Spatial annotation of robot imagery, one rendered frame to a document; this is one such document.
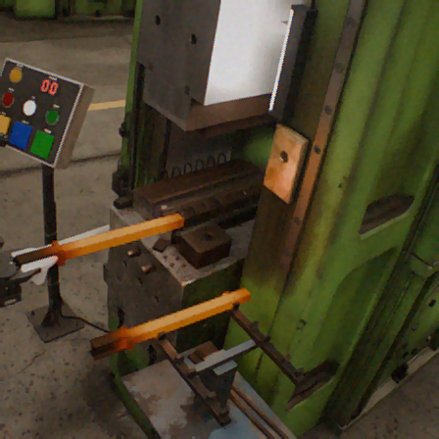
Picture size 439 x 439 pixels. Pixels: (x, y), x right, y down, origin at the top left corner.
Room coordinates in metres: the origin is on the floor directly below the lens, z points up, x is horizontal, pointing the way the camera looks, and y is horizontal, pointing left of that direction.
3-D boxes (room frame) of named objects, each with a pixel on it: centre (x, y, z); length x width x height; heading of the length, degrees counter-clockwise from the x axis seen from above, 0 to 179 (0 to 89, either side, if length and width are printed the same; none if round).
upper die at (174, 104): (1.42, 0.04, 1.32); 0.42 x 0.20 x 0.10; 135
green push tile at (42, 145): (1.45, 0.60, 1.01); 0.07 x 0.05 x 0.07; 70
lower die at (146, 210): (1.42, 0.04, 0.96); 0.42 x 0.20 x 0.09; 135
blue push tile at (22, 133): (1.48, 0.69, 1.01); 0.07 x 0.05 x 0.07; 70
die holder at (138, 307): (1.39, 0.00, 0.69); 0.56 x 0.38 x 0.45; 135
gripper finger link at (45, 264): (0.79, 0.35, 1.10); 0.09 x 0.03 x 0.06; 133
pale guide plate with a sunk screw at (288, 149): (1.14, -0.13, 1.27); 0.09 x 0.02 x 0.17; 45
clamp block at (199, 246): (1.19, 0.02, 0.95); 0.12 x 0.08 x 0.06; 135
